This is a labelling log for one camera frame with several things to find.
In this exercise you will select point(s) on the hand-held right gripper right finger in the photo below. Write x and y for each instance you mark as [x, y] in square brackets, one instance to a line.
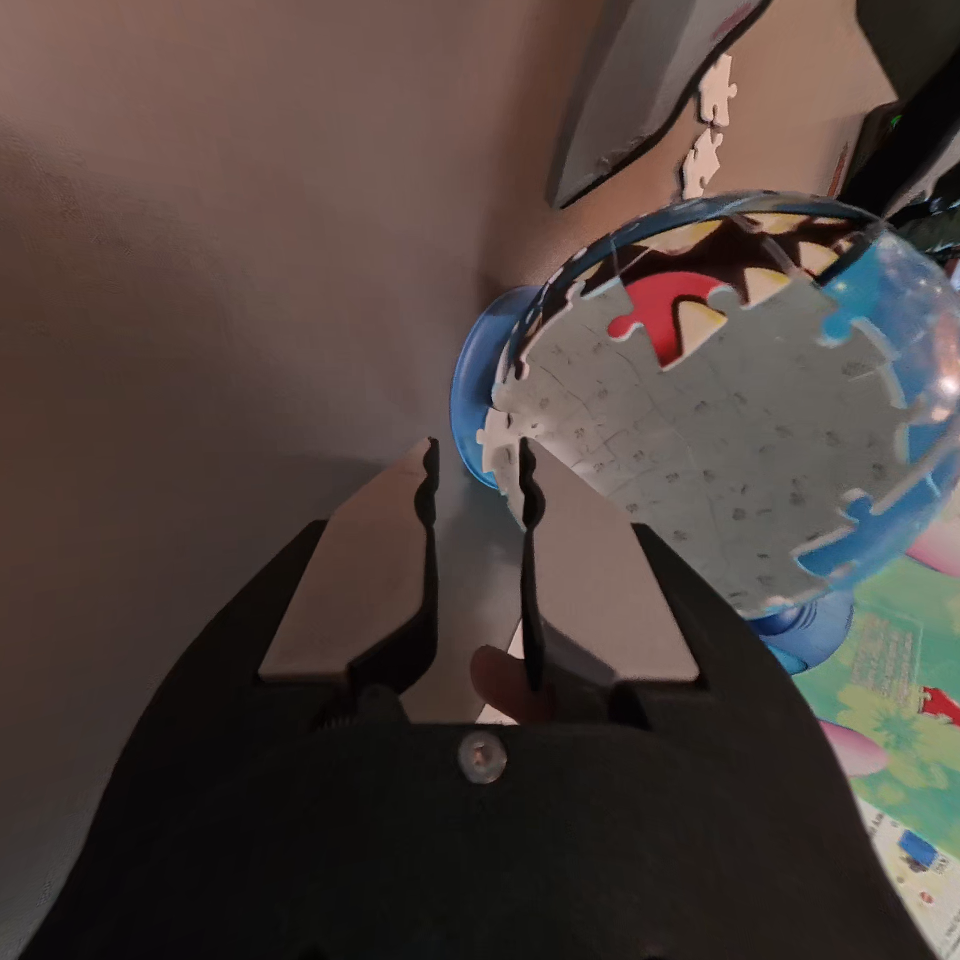
[600, 592]

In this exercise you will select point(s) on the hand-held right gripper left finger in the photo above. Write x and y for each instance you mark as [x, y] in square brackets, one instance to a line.
[352, 585]

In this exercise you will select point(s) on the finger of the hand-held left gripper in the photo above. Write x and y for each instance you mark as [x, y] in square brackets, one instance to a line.
[637, 82]

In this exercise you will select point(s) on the blue puzzle ball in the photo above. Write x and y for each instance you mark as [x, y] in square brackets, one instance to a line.
[675, 450]

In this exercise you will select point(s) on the loose puzzle piece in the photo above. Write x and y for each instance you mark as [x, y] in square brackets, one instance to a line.
[718, 90]
[703, 161]

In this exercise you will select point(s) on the green printed puzzle box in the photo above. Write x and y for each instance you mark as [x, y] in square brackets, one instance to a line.
[885, 675]

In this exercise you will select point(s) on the person's right hand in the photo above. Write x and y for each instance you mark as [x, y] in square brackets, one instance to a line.
[510, 686]

